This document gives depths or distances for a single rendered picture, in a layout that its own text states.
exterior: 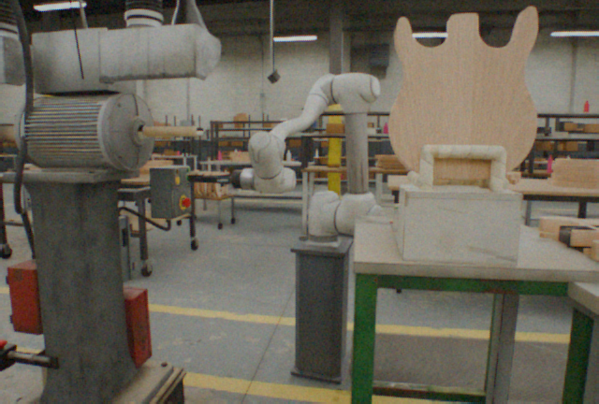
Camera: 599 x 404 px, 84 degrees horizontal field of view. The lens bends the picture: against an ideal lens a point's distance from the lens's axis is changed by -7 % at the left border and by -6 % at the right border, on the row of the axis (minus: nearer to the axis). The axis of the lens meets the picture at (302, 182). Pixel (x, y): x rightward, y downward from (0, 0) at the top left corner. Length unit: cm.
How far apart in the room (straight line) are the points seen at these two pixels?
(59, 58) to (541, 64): 1320
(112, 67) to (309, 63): 1149
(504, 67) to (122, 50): 100
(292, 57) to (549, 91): 844
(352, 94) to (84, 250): 118
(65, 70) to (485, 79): 122
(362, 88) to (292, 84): 1088
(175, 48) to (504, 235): 95
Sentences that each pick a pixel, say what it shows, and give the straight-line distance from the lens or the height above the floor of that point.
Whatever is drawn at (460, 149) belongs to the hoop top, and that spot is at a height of 120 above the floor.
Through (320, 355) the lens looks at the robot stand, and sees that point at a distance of 198.
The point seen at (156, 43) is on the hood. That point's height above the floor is 148.
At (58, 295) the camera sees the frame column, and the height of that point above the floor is 70.
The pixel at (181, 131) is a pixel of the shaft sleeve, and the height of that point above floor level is 125.
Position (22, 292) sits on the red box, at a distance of 154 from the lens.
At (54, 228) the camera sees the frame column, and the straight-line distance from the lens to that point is 137.
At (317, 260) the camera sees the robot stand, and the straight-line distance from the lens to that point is 177.
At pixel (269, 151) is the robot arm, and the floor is 119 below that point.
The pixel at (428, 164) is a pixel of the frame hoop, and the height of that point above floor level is 117.
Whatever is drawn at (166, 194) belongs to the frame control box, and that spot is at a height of 102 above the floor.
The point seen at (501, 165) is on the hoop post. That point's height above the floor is 117.
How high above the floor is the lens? 121
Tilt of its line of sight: 6 degrees down
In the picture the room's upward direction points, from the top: straight up
